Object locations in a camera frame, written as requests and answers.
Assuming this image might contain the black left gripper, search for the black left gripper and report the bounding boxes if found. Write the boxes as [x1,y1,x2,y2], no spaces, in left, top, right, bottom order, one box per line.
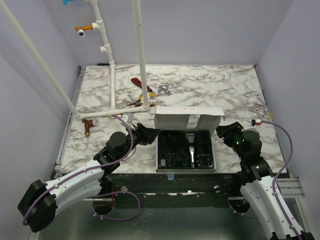
[117,123,160,161]

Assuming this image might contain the white hair clipper kit box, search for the white hair clipper kit box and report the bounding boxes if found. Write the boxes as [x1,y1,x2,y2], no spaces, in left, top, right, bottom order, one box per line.
[154,106,225,174]

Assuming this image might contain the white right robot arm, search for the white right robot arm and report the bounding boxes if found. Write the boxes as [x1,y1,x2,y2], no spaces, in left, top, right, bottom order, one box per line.
[216,120,314,240]

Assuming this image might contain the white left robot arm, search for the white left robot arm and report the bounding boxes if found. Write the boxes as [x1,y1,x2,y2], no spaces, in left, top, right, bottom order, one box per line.
[17,123,160,233]

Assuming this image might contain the small oil bottle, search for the small oil bottle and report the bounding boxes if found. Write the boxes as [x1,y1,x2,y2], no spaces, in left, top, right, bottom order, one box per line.
[160,159,166,167]

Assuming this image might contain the chrome faucet fitting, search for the chrome faucet fitting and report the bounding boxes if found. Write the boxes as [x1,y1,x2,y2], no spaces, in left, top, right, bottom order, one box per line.
[157,82,172,95]

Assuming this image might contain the red black utility knife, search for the red black utility knife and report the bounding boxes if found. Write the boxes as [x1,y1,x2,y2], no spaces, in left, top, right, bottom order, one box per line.
[130,77,153,93]

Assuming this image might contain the brown garden faucet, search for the brown garden faucet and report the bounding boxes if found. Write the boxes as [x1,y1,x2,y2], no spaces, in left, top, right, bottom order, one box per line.
[81,118,99,137]

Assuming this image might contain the orange faucet on pipe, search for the orange faucet on pipe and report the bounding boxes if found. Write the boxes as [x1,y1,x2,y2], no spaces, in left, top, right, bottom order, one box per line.
[74,24,94,38]

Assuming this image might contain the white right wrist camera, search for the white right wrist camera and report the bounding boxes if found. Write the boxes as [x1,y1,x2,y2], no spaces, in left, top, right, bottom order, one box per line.
[241,119,262,133]

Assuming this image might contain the yellow handled pliers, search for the yellow handled pliers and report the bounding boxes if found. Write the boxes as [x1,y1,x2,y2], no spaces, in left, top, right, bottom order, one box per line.
[127,93,156,107]

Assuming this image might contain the yellow wire brush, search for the yellow wire brush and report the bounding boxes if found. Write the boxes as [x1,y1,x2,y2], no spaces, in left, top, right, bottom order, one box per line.
[149,92,156,99]

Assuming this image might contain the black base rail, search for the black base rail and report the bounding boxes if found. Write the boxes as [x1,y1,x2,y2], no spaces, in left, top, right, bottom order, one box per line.
[99,173,249,212]

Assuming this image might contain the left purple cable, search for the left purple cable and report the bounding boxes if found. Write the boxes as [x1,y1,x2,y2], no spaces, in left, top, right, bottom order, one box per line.
[22,114,141,226]

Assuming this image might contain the white PVC pipe frame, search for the white PVC pipe frame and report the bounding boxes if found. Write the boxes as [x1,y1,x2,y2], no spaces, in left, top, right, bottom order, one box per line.
[0,0,150,120]

